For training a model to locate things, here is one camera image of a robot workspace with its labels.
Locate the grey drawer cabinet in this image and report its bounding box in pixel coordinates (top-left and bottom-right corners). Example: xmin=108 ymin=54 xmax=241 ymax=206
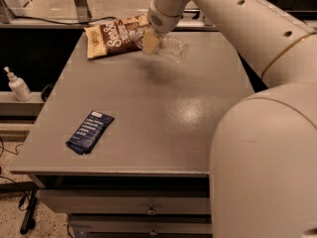
xmin=12 ymin=32 xmax=251 ymax=238

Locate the black power strip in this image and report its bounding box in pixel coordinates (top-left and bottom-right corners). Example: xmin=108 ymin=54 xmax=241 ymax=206
xmin=20 ymin=186 xmax=38 ymax=235

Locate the black cable on ledge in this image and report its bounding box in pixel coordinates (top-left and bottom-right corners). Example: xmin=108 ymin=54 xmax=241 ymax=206
xmin=6 ymin=7 xmax=117 ymax=27

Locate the white pump dispenser bottle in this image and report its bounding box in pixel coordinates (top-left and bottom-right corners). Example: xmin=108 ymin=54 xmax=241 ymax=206
xmin=4 ymin=66 xmax=33 ymax=101

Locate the brown chip bag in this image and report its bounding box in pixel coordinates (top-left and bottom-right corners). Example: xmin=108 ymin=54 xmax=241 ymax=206
xmin=85 ymin=14 xmax=149 ymax=59

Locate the left metal post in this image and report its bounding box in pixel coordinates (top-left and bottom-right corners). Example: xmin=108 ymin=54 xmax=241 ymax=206
xmin=73 ymin=0 xmax=92 ymax=24

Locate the dark blue snack bar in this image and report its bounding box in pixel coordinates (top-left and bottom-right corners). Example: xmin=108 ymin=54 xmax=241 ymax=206
xmin=66 ymin=111 xmax=115 ymax=155

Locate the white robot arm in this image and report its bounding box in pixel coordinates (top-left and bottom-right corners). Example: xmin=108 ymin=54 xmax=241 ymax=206
xmin=144 ymin=0 xmax=317 ymax=238

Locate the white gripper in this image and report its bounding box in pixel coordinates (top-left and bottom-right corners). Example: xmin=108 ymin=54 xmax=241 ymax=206
xmin=143 ymin=0 xmax=190 ymax=55

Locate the clear plastic water bottle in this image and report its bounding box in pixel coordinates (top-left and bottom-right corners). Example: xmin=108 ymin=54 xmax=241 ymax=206
xmin=129 ymin=31 xmax=188 ymax=62

